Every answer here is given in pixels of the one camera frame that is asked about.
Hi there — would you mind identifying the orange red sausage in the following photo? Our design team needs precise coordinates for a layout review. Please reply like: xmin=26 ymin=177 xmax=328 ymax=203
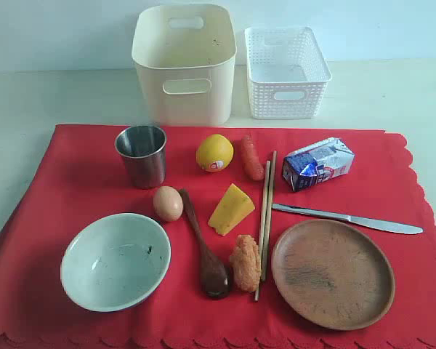
xmin=240 ymin=135 xmax=265 ymax=181

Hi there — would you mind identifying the brown egg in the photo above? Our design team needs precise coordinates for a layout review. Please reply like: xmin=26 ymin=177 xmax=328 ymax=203
xmin=153 ymin=186 xmax=183 ymax=222

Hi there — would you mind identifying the orange fried chicken piece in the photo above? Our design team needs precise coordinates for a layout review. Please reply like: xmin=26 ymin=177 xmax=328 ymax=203
xmin=229 ymin=235 xmax=262 ymax=292

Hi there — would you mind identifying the blue white milk carton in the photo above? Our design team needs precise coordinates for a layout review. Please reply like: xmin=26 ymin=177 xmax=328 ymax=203
xmin=282 ymin=137 xmax=355 ymax=192

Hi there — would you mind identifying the yellow cheese wedge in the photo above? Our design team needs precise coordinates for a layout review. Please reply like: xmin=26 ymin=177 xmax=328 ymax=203
xmin=208 ymin=183 xmax=255 ymax=236

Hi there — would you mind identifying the long wooden chopstick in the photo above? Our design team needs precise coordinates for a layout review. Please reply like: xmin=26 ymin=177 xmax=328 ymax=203
xmin=254 ymin=161 xmax=271 ymax=302

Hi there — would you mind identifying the stainless steel cup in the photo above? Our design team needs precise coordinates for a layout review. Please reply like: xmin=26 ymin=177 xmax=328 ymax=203
xmin=114 ymin=125 xmax=167 ymax=189

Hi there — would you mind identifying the short wooden chopstick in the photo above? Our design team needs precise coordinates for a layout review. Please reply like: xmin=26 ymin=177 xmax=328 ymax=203
xmin=262 ymin=151 xmax=278 ymax=281

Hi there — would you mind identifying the dark wooden spoon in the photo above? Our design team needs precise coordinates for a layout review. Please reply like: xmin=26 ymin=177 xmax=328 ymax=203
xmin=179 ymin=188 xmax=231 ymax=300

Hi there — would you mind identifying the red scalloped table cloth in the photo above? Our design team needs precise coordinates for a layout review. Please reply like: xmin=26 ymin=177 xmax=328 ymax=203
xmin=0 ymin=125 xmax=436 ymax=348

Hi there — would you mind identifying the white perforated plastic basket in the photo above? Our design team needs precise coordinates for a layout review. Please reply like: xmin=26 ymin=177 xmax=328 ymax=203
xmin=244 ymin=26 xmax=331 ymax=120

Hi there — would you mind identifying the cream plastic storage bin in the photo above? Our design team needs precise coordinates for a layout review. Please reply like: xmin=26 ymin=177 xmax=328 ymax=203
xmin=132 ymin=4 xmax=237 ymax=126

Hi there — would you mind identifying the pale green ceramic bowl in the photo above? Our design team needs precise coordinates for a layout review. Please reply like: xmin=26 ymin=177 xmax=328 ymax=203
xmin=60 ymin=213 xmax=171 ymax=313

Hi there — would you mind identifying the round brown wooden plate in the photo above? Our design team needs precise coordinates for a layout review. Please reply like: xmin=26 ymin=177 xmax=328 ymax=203
xmin=271 ymin=220 xmax=395 ymax=331

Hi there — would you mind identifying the silver table knife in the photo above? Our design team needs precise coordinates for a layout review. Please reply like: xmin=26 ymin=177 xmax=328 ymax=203
xmin=272 ymin=204 xmax=423 ymax=235

